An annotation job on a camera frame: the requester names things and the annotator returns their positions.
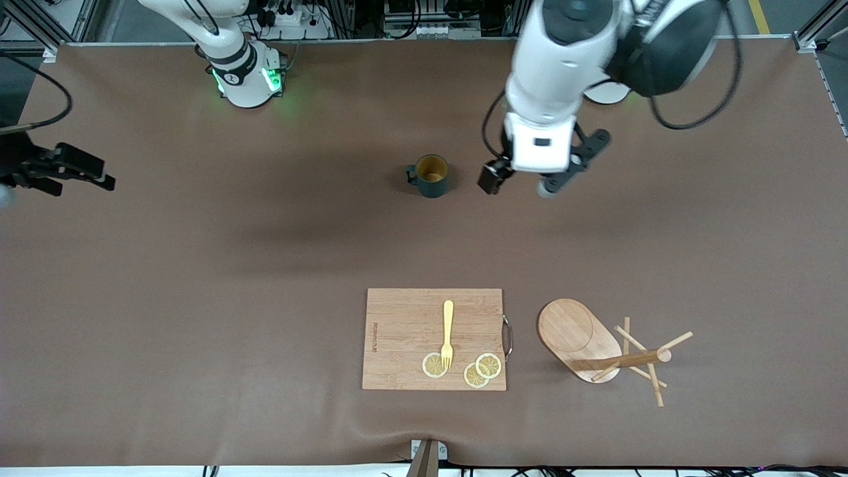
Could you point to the lemon slice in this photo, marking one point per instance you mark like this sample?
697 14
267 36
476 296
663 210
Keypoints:
472 379
491 366
430 366

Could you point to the brown camera pole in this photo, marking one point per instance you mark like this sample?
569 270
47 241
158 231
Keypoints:
424 464

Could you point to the bamboo cutting board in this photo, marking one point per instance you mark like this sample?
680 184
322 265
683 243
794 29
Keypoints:
397 311

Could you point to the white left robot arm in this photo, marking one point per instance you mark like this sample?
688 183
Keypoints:
563 66

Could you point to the white power strip with plugs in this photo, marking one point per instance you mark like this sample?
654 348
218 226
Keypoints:
291 20

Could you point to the black electronics rack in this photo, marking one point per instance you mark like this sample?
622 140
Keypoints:
404 9

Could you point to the brown table mat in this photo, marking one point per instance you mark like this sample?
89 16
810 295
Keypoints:
199 397

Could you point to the aluminium frame post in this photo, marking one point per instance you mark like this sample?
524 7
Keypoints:
73 20
821 23

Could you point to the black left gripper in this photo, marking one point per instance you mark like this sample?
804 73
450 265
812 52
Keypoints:
494 176

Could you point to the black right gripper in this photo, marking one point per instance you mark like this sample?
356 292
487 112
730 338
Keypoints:
18 163

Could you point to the dark green mug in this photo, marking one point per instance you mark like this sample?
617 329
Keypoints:
434 189

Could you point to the grey mounting bracket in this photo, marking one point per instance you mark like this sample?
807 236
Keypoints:
440 450

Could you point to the yellow plastic fork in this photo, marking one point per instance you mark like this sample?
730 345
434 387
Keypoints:
448 318

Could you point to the long white power strip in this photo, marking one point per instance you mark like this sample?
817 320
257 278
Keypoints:
430 31

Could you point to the wooden mug tree rack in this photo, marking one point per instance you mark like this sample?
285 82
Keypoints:
570 331

